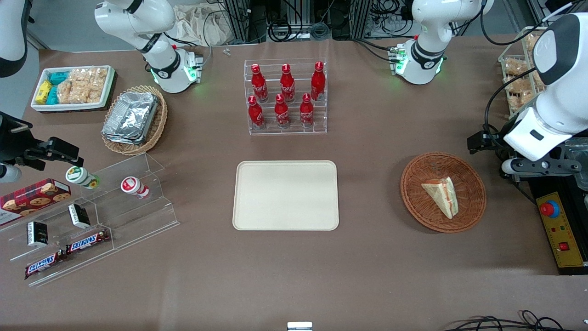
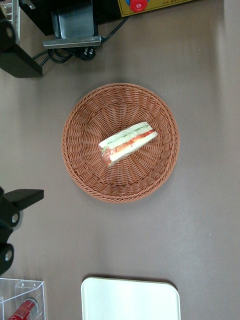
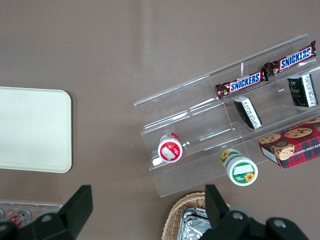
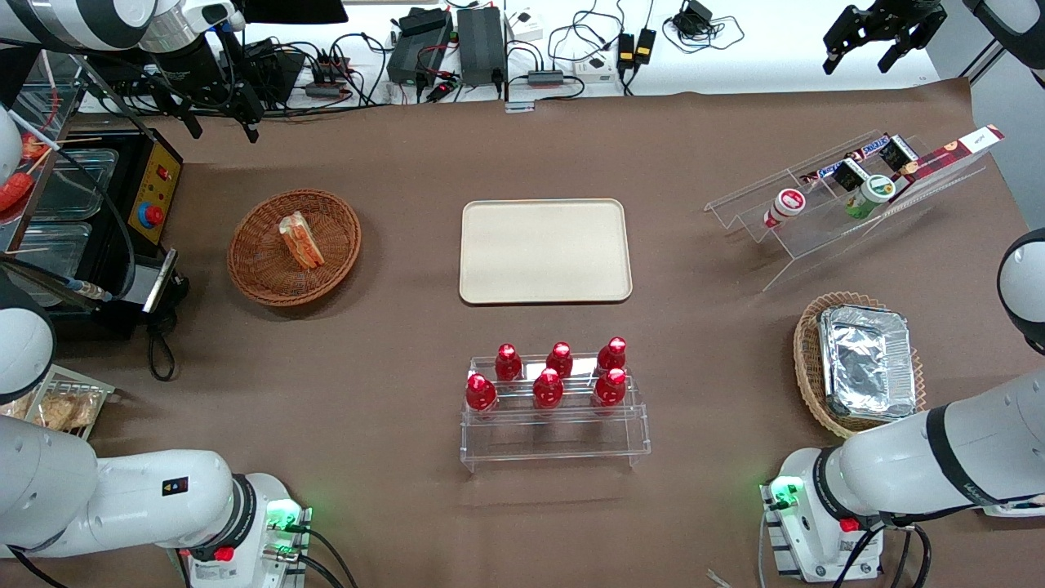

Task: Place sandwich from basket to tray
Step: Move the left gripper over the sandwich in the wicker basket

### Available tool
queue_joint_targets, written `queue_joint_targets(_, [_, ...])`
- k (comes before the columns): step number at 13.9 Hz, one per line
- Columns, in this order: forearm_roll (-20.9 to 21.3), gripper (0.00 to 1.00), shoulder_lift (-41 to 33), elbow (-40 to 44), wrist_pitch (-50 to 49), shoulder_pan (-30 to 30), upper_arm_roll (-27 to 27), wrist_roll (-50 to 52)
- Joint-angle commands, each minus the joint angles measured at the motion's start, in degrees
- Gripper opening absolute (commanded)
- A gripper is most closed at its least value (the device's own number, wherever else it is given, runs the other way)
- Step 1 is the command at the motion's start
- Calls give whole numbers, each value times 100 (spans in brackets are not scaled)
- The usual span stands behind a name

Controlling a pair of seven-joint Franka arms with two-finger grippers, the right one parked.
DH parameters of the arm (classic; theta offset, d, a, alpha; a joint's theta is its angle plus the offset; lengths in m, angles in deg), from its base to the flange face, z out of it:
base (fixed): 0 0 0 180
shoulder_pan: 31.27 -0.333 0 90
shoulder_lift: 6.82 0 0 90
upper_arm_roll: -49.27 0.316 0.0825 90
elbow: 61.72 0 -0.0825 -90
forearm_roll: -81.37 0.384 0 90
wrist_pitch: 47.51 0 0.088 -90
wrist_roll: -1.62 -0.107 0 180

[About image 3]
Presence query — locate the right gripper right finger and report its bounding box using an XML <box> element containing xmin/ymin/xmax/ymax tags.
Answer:
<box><xmin>199</xmin><ymin>184</ymin><xmax>310</xmax><ymax>240</ymax></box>

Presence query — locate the clear acrylic bottle rack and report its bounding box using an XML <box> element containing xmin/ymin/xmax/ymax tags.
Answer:
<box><xmin>0</xmin><ymin>199</ymin><xmax>64</xmax><ymax>223</ymax></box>

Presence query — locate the small black white box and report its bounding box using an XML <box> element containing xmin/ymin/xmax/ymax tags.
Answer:
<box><xmin>233</xmin><ymin>96</ymin><xmax>263</xmax><ymax>130</ymax></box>
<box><xmin>287</xmin><ymin>73</ymin><xmax>320</xmax><ymax>108</ymax></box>

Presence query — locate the red tartan cookie box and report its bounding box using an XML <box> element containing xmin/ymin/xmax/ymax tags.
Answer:
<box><xmin>258</xmin><ymin>116</ymin><xmax>320</xmax><ymax>170</ymax></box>

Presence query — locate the light oval wicker basket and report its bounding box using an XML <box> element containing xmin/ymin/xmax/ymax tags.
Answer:
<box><xmin>161</xmin><ymin>191</ymin><xmax>232</xmax><ymax>240</ymax></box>

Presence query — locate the red cola bottle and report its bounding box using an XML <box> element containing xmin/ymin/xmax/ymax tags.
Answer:
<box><xmin>9</xmin><ymin>209</ymin><xmax>33</xmax><ymax>223</ymax></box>

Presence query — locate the cream rectangular tray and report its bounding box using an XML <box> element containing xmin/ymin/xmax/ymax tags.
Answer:
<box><xmin>0</xmin><ymin>86</ymin><xmax>73</xmax><ymax>174</ymax></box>

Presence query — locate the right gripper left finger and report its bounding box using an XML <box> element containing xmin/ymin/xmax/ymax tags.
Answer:
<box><xmin>14</xmin><ymin>184</ymin><xmax>94</xmax><ymax>240</ymax></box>

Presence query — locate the red lidded yogurt cup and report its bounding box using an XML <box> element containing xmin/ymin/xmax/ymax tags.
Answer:
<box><xmin>157</xmin><ymin>132</ymin><xmax>185</xmax><ymax>164</ymax></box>

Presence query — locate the Snickers chocolate bar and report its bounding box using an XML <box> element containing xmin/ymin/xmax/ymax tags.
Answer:
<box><xmin>263</xmin><ymin>40</ymin><xmax>318</xmax><ymax>77</ymax></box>
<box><xmin>215</xmin><ymin>69</ymin><xmax>270</xmax><ymax>101</ymax></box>

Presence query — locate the clear acrylic stepped shelf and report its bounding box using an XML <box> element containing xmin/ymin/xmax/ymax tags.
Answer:
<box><xmin>133</xmin><ymin>33</ymin><xmax>320</xmax><ymax>198</ymax></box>

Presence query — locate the green lidded yogurt cup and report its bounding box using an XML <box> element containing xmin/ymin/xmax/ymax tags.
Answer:
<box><xmin>219</xmin><ymin>148</ymin><xmax>259</xmax><ymax>187</ymax></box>

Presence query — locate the aluminium foil tray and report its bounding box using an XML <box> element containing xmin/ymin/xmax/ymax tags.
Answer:
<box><xmin>182</xmin><ymin>216</ymin><xmax>213</xmax><ymax>240</ymax></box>
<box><xmin>178</xmin><ymin>206</ymin><xmax>209</xmax><ymax>222</ymax></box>

